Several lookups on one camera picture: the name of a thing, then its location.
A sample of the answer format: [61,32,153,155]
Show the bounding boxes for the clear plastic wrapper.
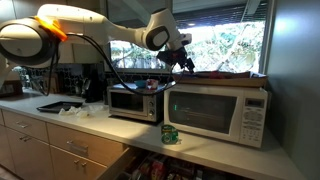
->
[59,105,106,118]

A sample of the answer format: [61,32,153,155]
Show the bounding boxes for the gray toaster oven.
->
[107,84,164,122]

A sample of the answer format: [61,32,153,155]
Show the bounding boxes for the red white item on oven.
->
[147,79,159,90]

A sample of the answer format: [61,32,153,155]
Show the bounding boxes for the black baking tray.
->
[37,101,83,113]

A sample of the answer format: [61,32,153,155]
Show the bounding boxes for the cardboard tray on microwave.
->
[173,71,268,88]

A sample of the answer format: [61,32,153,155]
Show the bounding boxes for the open drawer with clutter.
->
[97,147,251,180]

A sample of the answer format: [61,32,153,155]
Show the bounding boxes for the black coffee maker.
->
[81,64,102,103]

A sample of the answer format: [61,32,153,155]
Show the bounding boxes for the wooden drawer cabinet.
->
[1,110,127,180]

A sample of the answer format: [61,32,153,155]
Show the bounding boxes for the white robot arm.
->
[0,4,193,84]

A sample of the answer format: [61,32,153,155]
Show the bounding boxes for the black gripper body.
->
[157,47,189,68]

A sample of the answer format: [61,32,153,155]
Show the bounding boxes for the blue mug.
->
[134,80,147,88]

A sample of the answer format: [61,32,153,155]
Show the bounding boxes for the white microwave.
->
[164,84,268,148]

